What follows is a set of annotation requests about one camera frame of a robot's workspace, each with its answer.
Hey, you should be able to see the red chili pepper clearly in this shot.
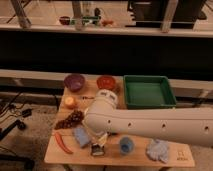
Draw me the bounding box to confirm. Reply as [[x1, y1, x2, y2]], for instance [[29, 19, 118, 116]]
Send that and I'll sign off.
[[54, 132, 73, 154]]

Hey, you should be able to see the light blue cloth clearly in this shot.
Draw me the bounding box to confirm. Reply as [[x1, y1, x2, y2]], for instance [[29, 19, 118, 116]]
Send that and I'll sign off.
[[146, 139, 169, 163]]

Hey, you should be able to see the purple bowl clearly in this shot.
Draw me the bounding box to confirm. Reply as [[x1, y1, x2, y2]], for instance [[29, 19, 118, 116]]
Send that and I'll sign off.
[[64, 74, 85, 92]]

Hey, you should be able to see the orange yellow fruit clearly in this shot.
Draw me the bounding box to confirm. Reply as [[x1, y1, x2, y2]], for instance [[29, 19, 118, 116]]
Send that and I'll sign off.
[[64, 96, 77, 109]]

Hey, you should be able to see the bunch of dark grapes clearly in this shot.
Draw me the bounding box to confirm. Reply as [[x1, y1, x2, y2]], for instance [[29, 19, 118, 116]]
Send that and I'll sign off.
[[55, 110, 84, 130]]

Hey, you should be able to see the wooden table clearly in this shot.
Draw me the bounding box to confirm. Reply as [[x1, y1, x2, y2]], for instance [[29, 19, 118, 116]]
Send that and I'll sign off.
[[44, 78, 196, 168]]

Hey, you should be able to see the blue sponge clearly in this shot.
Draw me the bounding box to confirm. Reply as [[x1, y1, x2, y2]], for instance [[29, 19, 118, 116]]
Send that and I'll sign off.
[[73, 126, 91, 148]]

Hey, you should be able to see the red bowl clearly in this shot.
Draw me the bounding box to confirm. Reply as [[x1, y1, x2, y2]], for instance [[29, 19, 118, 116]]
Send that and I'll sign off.
[[96, 75, 116, 90]]

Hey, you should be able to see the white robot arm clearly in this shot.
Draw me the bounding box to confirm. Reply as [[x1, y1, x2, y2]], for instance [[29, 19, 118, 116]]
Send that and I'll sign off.
[[84, 90, 213, 147]]

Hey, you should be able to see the green plastic tray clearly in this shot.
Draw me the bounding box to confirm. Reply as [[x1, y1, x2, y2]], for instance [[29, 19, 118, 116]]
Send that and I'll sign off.
[[123, 75, 176, 109]]

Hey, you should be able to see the blue plastic cup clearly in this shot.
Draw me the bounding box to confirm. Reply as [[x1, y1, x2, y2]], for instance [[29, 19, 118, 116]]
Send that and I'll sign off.
[[119, 137, 134, 155]]

